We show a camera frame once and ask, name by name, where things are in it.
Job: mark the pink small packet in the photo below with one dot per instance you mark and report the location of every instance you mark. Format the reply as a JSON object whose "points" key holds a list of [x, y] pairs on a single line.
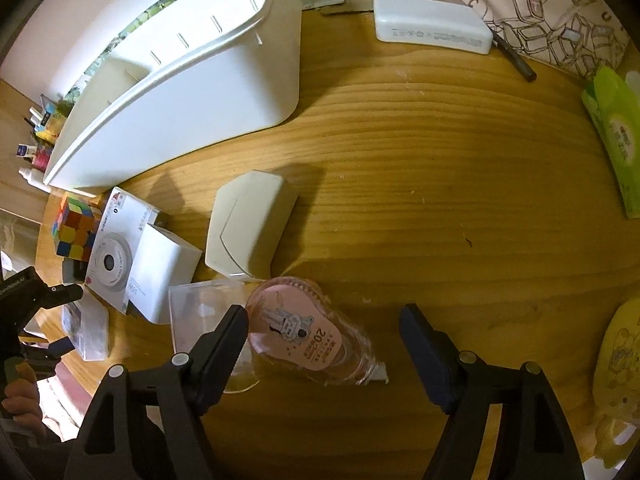
{"points": [[42, 157]]}

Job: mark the cream angular plastic box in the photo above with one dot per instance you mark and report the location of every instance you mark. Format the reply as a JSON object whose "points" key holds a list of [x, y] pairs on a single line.
{"points": [[250, 225]]}

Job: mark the colourful puzzle cube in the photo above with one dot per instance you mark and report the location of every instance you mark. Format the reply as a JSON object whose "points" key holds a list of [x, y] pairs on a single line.
{"points": [[75, 227]]}

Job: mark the white small bottle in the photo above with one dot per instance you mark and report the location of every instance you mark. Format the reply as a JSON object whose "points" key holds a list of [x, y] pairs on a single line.
{"points": [[32, 179]]}

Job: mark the white charger adapter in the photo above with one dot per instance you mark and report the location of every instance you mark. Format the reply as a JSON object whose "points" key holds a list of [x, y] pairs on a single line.
{"points": [[162, 275]]}

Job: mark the pink correction tape packet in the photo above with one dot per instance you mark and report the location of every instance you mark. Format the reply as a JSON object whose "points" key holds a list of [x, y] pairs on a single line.
{"points": [[295, 330]]}

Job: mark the white power strip box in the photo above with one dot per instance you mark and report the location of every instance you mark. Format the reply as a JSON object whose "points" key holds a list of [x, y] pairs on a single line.
{"points": [[430, 22]]}

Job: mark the green tissue packet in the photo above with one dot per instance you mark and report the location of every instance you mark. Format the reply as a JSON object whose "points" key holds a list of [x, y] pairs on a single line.
{"points": [[617, 125]]}

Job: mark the black pen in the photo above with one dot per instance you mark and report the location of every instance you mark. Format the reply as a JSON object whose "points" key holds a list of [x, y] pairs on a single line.
{"points": [[515, 60]]}

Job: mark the cube print cloth bag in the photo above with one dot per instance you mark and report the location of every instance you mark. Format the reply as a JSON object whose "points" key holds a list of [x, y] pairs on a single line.
{"points": [[545, 10]]}

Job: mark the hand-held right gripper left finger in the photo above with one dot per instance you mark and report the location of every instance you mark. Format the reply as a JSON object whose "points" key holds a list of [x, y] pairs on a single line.
{"points": [[234, 331]]}

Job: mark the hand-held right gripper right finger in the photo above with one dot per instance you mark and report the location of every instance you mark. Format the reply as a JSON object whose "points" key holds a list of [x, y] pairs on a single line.
{"points": [[421, 346]]}

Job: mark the large white storage bin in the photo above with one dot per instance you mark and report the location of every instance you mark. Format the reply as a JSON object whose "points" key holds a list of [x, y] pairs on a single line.
{"points": [[210, 70]]}

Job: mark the white camera print box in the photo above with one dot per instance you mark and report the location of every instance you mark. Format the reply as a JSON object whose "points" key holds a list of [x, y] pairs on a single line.
{"points": [[112, 260]]}

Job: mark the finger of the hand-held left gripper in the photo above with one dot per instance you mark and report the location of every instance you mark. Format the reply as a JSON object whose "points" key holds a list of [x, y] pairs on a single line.
{"points": [[67, 293], [61, 346]]}

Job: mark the clear plastic box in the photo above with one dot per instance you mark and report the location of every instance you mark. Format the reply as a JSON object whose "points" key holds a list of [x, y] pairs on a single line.
{"points": [[192, 310]]}

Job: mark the small clear plastic case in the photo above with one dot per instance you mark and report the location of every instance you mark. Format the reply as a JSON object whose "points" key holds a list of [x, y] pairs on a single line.
{"points": [[87, 327]]}

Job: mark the person's left hand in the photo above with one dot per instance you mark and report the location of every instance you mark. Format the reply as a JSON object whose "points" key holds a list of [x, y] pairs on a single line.
{"points": [[22, 402]]}

